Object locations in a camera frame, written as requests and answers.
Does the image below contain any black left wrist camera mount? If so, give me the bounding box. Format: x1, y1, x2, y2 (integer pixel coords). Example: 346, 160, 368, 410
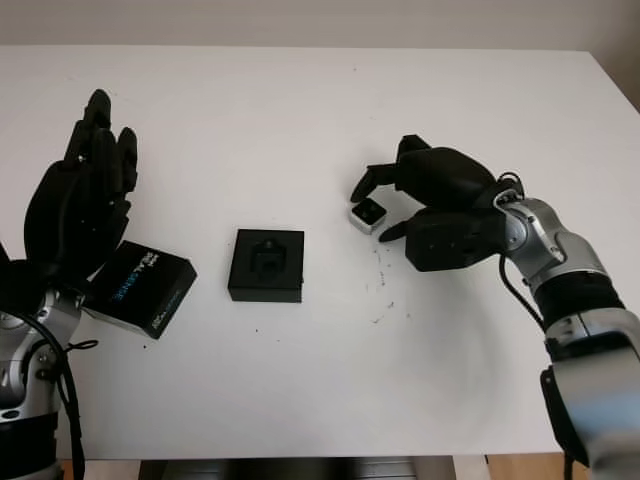
0, 239, 51, 307

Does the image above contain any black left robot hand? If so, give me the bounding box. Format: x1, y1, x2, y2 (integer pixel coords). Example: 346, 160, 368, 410
22, 88, 140, 285

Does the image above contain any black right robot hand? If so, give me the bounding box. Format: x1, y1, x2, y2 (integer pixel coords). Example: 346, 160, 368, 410
349, 134, 502, 244

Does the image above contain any small silver square camera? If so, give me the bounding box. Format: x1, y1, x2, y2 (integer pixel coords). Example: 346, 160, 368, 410
348, 197, 387, 235

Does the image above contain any dark robot torso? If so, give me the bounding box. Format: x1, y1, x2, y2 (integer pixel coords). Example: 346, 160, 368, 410
138, 455, 454, 480

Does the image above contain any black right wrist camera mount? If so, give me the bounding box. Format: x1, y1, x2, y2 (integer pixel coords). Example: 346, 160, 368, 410
403, 206, 509, 274

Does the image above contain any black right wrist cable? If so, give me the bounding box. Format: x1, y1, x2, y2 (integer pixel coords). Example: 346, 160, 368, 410
493, 171, 551, 334

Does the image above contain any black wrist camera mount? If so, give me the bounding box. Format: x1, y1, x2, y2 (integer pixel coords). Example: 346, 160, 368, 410
403, 206, 509, 274
0, 239, 51, 307

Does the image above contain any black RealSense box lid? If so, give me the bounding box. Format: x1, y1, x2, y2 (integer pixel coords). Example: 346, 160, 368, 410
82, 239, 198, 340

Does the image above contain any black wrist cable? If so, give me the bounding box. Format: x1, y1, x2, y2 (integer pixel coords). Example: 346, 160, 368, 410
27, 312, 100, 480
493, 171, 551, 334

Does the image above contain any black box base with foam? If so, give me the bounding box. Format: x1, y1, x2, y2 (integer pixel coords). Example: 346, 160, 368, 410
225, 228, 306, 304

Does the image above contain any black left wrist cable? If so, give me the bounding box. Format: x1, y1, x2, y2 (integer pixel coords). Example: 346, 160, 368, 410
27, 312, 100, 480

